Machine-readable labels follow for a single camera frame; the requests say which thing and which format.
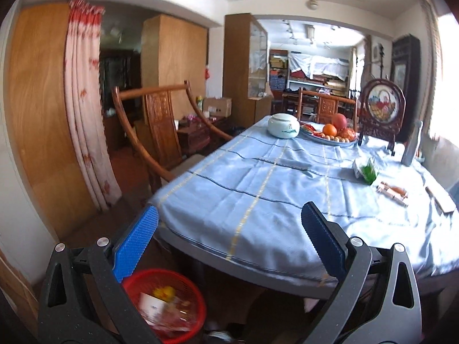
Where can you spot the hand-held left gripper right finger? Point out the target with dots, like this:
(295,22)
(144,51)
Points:
(322,236)

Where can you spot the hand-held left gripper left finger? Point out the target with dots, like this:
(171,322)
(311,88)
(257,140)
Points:
(138,236)

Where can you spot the red plastic basket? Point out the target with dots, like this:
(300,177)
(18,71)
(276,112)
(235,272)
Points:
(190,294)

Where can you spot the yellow wrapper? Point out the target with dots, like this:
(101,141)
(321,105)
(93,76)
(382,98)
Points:
(165,293)

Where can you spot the white paper packet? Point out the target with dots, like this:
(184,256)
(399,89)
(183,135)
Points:
(152,308)

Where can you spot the blue checked tablecloth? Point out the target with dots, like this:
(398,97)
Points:
(258,186)

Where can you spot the sausage sticks packet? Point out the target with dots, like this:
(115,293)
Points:
(392,193)

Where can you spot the pile of walnuts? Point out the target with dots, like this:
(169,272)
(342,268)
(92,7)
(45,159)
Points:
(330,138)

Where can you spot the fruit plate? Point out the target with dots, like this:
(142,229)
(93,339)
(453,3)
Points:
(312,137)

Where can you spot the orange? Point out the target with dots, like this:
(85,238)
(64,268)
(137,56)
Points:
(330,130)

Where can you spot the red candy packets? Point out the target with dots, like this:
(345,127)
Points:
(310,128)

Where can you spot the low dark wooden cabinet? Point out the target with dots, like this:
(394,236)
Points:
(195,136)

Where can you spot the white ceramic lidded jar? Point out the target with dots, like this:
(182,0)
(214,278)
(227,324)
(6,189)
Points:
(283,127)

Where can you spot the carved wooden armchair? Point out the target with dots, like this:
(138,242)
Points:
(328,105)
(161,122)

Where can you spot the red apple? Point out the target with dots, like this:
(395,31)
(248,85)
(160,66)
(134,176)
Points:
(340,120)

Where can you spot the brown flat case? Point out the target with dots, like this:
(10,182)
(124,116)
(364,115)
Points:
(441,199)

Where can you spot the grey metal bottle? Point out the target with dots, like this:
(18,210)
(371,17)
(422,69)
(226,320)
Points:
(410,147)

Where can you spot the round painted table screen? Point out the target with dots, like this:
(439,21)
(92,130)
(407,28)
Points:
(382,104)

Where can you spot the green spray can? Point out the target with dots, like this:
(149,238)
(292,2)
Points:
(199,104)

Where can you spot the pink red floral curtain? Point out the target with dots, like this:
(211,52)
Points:
(89,96)

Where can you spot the cardboard box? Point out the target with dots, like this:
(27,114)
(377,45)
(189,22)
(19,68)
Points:
(218,106)

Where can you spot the wooden door panel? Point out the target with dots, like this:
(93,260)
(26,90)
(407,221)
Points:
(39,114)

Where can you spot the white cover cloth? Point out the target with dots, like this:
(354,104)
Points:
(319,66)

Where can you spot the storage shelf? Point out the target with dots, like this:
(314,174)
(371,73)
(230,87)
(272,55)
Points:
(278,71)

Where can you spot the wooden wardrobe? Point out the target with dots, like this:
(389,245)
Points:
(175,57)

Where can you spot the glass door cabinet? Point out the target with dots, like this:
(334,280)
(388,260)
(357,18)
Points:
(240,61)

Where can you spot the dark carved cabinet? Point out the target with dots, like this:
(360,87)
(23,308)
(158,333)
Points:
(405,53)

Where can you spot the beige window curtain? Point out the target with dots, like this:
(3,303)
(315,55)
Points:
(430,43)

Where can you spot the round ceiling fixture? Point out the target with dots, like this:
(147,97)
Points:
(313,3)

